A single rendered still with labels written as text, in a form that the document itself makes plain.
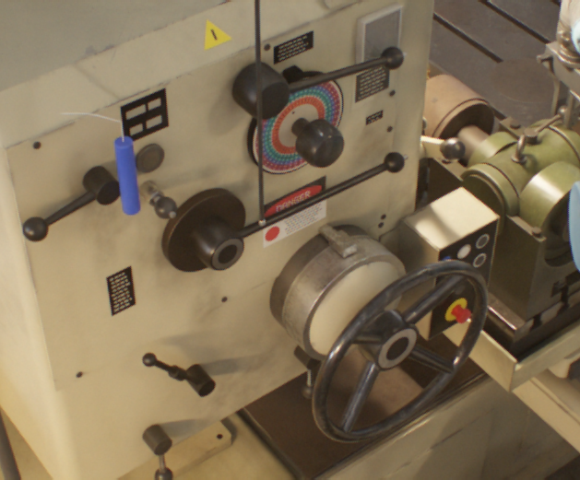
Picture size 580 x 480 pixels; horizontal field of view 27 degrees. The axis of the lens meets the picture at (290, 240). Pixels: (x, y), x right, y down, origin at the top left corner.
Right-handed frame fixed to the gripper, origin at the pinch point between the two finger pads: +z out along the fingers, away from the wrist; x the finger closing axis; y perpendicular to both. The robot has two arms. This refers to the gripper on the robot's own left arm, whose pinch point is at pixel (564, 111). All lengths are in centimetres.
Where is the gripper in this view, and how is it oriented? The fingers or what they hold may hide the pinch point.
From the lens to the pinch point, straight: 256.3
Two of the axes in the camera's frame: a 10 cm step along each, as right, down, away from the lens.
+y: -8.9, 3.2, -3.3
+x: 4.6, 6.1, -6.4
